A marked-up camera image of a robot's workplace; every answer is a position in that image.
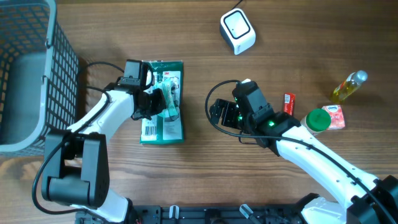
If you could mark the green lid round container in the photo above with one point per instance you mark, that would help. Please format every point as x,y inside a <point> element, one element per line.
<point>316,121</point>

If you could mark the orange Kleenex tissue pack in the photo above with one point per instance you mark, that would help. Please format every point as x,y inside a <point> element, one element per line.
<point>336,115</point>

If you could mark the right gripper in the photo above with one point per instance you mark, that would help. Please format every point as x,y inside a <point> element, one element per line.
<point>230,107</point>

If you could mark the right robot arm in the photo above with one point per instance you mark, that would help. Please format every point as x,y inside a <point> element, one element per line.
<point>360,197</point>

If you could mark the white barcode scanner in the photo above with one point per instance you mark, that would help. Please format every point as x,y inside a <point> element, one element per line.
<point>237,31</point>

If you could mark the yellow liquid bottle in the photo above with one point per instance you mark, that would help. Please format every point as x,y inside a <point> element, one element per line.
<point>349,86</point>

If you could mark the red stick sachet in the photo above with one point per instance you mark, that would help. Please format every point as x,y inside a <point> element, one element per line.
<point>289,103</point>

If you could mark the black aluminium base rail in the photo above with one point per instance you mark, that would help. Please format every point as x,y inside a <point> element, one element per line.
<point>154,214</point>

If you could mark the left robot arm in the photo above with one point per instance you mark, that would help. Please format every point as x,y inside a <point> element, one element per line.
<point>75,171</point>

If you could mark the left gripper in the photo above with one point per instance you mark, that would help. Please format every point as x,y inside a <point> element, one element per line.
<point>158,103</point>

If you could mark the grey plastic mesh basket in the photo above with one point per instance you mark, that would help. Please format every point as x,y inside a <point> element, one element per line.
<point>38,77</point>

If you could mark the mint green wipes pack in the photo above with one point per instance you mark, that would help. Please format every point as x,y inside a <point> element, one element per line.
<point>172,111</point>

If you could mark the green 3M gloves package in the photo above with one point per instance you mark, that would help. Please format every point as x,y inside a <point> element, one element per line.
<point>157,130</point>

